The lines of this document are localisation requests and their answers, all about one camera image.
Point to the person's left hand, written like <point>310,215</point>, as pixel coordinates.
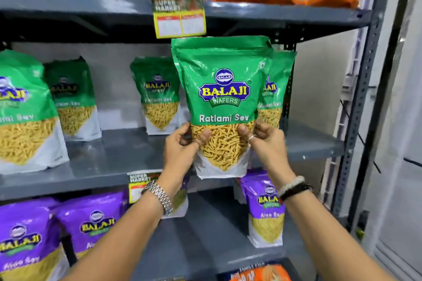
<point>176,159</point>

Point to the person's right hand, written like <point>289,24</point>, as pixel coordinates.
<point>270,152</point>

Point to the person's right thumb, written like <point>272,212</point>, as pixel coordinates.
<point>246,134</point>

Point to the person's left thumb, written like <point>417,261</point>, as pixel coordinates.
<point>201,142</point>

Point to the green snack packet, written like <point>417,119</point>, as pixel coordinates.
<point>224,60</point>
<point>74,99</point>
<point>275,93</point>
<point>23,116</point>
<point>160,96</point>

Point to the person's left forearm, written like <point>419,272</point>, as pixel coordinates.
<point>122,244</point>

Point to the person's right forearm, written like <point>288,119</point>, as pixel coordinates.
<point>329,241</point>

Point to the purple snack packet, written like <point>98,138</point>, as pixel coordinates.
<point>239,188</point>
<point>92,221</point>
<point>267,211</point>
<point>23,241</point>
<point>179,200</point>

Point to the grey metal shelf rack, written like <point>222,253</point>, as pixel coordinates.
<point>132,149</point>

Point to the yellow shelf price label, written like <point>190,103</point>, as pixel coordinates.
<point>179,20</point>
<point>136,185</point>

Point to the orange family snack packet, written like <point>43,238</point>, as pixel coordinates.
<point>260,273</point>

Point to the dark metal post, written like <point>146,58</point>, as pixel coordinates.
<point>379,109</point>

